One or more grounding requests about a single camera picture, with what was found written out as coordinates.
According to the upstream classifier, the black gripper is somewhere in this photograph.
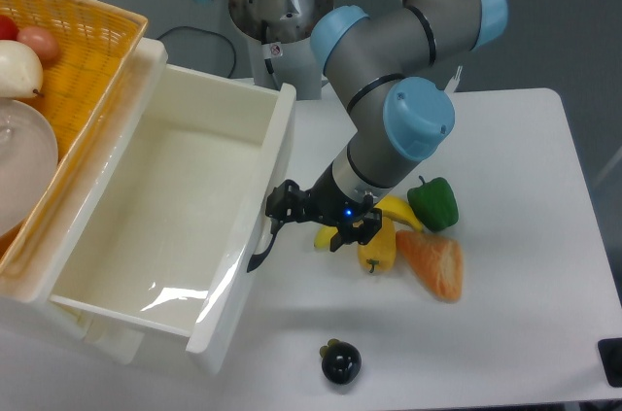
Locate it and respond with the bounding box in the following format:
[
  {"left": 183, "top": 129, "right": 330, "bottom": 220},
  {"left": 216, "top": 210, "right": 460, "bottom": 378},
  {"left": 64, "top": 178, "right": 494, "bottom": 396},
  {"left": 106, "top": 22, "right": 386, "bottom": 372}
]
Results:
[{"left": 265, "top": 177, "right": 383, "bottom": 252}]

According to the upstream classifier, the green bell pepper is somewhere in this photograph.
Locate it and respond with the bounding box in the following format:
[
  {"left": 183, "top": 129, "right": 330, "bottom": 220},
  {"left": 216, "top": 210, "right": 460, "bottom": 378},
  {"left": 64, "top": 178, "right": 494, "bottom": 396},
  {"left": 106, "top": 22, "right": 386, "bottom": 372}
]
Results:
[{"left": 407, "top": 176, "right": 460, "bottom": 232}]

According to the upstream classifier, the white drawer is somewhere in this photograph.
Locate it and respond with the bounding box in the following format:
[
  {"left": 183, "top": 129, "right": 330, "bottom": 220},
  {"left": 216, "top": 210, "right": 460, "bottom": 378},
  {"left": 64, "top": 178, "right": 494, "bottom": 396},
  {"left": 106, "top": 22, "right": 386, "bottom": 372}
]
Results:
[{"left": 50, "top": 65, "right": 296, "bottom": 374}]

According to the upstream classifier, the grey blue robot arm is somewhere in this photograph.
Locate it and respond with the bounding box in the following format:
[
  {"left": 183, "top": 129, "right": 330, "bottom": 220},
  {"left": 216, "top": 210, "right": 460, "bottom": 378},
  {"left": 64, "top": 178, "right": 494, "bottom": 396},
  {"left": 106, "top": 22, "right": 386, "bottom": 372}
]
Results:
[{"left": 200, "top": 0, "right": 508, "bottom": 249}]

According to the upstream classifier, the white drawer cabinet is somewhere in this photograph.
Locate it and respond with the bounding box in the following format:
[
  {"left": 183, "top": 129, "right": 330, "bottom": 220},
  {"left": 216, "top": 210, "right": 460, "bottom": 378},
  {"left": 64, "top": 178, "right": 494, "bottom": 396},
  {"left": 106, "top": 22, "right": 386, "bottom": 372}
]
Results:
[{"left": 1, "top": 38, "right": 168, "bottom": 364}]

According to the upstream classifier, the yellow bell pepper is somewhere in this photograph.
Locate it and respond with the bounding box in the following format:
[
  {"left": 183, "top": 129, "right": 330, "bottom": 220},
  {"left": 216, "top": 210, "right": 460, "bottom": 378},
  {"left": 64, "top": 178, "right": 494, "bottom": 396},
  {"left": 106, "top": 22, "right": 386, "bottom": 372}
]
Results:
[{"left": 358, "top": 217, "right": 397, "bottom": 274}]

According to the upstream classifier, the yellow banana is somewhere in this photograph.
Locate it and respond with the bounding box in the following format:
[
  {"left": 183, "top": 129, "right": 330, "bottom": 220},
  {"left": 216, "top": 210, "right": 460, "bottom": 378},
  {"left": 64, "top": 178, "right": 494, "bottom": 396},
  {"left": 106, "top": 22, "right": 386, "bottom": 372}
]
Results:
[{"left": 314, "top": 195, "right": 424, "bottom": 250}]

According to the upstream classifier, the orange bread slice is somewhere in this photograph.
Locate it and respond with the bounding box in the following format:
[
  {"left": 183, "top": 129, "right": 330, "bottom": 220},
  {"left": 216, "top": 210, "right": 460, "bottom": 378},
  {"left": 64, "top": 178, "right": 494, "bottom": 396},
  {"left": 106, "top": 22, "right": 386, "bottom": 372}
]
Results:
[{"left": 396, "top": 230, "right": 464, "bottom": 303}]

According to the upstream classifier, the dark purple mangosteen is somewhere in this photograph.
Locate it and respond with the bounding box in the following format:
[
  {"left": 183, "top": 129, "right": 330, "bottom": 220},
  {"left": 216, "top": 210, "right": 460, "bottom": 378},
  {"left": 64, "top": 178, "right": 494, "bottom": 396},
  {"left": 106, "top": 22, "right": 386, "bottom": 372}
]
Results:
[{"left": 319, "top": 338, "right": 362, "bottom": 385}]

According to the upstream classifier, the orange woven basket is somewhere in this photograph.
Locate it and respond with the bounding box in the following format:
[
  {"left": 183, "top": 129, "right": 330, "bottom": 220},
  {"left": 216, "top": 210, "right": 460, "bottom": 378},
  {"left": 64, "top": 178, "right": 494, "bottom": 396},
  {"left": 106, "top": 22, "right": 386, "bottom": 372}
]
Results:
[{"left": 1, "top": 0, "right": 148, "bottom": 271}]

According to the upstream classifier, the white plate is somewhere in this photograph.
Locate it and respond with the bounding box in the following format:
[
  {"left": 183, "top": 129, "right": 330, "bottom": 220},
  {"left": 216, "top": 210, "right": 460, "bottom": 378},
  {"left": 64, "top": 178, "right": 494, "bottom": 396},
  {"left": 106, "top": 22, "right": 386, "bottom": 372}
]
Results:
[{"left": 1, "top": 99, "right": 58, "bottom": 235}]

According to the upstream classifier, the black corner object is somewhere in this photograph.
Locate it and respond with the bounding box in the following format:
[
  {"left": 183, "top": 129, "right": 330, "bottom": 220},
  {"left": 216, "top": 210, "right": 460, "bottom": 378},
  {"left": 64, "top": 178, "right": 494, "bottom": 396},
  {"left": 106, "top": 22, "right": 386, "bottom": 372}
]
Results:
[{"left": 597, "top": 337, "right": 622, "bottom": 388}]

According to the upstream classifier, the white pear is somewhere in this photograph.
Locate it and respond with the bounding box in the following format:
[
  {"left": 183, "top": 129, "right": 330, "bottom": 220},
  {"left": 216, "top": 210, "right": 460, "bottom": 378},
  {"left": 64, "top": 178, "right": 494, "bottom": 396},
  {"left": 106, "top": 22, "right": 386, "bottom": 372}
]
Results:
[{"left": 1, "top": 40, "right": 44, "bottom": 98}]

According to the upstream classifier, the red tomato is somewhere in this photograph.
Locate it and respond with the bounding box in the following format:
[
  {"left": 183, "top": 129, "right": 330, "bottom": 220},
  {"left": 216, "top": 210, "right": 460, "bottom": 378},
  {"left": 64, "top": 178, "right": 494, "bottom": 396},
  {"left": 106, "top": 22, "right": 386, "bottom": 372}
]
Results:
[{"left": 0, "top": 15, "right": 19, "bottom": 41}]

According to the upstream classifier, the white metal base frame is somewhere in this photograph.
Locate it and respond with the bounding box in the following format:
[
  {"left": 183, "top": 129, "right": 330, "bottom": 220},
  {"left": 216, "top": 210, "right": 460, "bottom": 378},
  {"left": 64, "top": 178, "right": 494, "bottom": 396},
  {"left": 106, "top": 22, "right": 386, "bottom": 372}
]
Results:
[{"left": 444, "top": 65, "right": 463, "bottom": 94}]

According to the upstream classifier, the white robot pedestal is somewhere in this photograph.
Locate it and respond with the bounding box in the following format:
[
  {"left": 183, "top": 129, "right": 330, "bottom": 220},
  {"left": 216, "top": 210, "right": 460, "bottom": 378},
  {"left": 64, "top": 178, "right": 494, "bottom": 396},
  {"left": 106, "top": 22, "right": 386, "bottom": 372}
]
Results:
[{"left": 228, "top": 0, "right": 333, "bottom": 100}]

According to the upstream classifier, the black cable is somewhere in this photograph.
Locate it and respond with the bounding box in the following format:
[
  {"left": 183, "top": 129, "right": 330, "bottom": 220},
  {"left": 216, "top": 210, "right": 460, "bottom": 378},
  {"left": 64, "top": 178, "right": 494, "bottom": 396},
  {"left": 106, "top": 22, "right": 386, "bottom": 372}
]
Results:
[{"left": 155, "top": 25, "right": 238, "bottom": 80}]

